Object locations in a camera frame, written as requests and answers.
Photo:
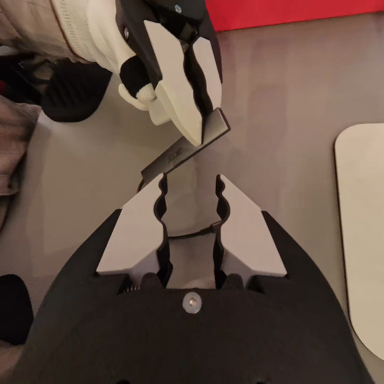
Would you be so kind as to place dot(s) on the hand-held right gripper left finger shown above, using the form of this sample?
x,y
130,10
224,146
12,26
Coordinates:
x,y
132,237

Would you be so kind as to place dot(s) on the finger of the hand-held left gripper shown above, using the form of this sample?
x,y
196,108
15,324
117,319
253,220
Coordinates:
x,y
174,90
207,72

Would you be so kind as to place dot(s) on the dark cloth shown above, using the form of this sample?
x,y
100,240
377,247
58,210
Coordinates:
x,y
75,93

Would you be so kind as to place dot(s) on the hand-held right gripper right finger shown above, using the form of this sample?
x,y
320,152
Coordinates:
x,y
252,240

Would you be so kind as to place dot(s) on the grey usb hub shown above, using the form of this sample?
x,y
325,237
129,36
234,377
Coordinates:
x,y
180,153

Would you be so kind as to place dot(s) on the person's left forearm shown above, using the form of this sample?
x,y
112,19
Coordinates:
x,y
27,27

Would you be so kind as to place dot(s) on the red plastic bin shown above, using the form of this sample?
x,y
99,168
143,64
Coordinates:
x,y
288,13

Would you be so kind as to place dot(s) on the person's left hand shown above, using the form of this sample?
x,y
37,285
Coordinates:
x,y
102,30

